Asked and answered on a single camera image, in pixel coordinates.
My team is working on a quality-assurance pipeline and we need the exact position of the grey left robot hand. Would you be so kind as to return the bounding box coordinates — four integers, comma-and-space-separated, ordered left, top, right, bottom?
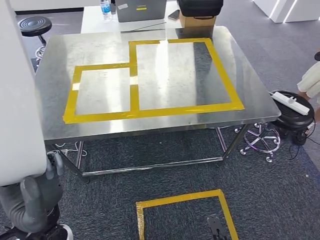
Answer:
0, 150, 65, 235

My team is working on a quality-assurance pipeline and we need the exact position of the white plastic panel part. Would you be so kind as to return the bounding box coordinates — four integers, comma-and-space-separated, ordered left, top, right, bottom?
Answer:
0, 0, 48, 187

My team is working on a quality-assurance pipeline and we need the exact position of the steel workbench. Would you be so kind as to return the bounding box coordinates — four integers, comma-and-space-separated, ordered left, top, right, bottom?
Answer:
35, 25, 282, 180

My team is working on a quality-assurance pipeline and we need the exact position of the black round stool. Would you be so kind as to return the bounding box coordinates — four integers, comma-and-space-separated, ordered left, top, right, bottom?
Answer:
235, 90, 315, 164
18, 16, 53, 69

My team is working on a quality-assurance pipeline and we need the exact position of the yellow floor tape rectangle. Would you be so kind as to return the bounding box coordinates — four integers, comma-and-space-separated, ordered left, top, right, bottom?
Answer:
135, 188, 239, 240

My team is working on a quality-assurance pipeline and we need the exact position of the clear water bottle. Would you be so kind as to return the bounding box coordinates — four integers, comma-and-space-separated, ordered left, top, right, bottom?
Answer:
100, 0, 112, 22

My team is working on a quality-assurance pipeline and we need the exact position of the grey laptop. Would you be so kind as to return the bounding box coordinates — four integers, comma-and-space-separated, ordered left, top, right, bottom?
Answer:
115, 0, 168, 23

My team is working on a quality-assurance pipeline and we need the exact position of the black phone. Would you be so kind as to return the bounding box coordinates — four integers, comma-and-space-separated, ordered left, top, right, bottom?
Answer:
168, 9, 181, 21

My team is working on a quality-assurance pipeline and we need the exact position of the black carry case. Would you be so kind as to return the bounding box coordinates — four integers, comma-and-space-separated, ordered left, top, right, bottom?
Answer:
177, 0, 224, 18

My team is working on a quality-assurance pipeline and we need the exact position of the white power strip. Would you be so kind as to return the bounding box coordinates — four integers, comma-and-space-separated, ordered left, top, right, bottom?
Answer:
272, 91, 310, 116

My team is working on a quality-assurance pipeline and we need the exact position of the person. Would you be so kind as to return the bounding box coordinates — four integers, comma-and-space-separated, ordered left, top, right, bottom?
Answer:
297, 61, 320, 123

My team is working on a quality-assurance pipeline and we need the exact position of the white display plinth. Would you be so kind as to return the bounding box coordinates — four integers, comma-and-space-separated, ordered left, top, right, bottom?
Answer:
252, 0, 320, 24

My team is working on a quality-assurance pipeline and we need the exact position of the white floor cable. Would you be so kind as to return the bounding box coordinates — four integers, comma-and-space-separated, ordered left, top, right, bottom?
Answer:
53, 142, 88, 159

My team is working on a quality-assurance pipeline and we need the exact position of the yellow tape frame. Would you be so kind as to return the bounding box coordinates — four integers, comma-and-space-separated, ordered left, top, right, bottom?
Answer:
62, 37, 245, 125

